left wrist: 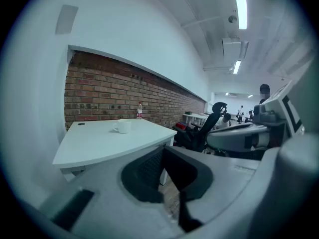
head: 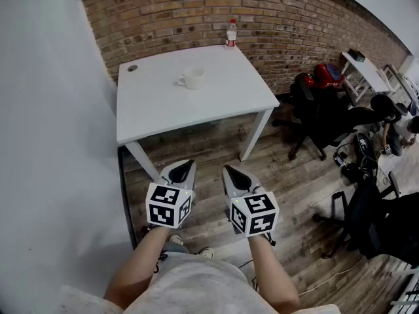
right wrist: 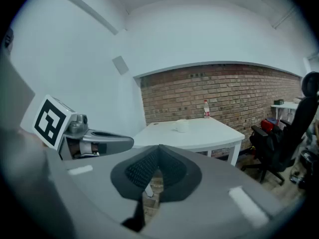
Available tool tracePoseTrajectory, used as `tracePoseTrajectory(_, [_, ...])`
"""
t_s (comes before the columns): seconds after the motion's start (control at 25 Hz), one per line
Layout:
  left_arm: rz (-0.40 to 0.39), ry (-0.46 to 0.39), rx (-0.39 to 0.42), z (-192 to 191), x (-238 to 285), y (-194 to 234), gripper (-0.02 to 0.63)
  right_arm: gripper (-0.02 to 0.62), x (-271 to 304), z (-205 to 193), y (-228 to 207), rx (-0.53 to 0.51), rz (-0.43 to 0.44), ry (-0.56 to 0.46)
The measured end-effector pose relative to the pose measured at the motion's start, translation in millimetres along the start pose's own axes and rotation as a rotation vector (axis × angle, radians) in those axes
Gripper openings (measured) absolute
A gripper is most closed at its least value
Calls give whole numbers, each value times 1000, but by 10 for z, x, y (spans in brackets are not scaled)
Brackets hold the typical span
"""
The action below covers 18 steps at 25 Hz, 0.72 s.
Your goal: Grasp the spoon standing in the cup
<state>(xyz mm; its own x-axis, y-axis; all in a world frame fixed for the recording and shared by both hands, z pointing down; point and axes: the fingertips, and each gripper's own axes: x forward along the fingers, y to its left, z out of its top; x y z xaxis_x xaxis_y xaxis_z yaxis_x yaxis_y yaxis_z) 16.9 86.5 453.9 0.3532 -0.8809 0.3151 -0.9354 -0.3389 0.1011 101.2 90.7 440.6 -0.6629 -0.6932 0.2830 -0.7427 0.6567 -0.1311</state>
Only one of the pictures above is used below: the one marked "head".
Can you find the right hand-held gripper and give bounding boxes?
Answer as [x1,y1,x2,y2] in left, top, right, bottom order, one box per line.
[221,164,280,239]

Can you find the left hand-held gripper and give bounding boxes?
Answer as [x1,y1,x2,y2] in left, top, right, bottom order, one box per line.
[145,159,197,230]

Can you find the white cup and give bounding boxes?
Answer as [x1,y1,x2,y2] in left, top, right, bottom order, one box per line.
[177,67,206,91]

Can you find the person's right forearm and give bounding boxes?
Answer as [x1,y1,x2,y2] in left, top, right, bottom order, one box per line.
[248,234,301,312]

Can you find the person's left forearm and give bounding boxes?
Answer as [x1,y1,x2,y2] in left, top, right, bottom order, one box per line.
[103,226,172,310]

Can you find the person's blue trousers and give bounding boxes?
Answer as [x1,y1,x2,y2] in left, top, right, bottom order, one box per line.
[162,241,191,255]

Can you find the person's grey shirt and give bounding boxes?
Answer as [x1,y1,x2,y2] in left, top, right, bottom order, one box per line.
[60,252,342,314]

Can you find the red bag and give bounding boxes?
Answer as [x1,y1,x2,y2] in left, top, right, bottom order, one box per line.
[297,63,346,90]

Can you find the clear bottle with red cap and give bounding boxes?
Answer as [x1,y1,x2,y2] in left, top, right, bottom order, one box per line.
[225,18,238,50]

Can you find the black mesh office chair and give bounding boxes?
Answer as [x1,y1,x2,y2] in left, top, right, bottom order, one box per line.
[312,171,419,268]

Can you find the small white table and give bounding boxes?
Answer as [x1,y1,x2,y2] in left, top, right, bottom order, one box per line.
[340,51,391,107]

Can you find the dark box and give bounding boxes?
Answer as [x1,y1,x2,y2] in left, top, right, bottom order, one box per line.
[347,48,366,62]

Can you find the white metal rack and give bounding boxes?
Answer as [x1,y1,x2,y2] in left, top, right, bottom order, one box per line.
[389,262,419,314]

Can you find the black wrist cord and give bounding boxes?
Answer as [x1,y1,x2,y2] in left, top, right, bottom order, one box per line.
[153,249,170,273]

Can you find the white floor cable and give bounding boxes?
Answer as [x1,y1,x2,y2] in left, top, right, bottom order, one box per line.
[297,256,361,297]

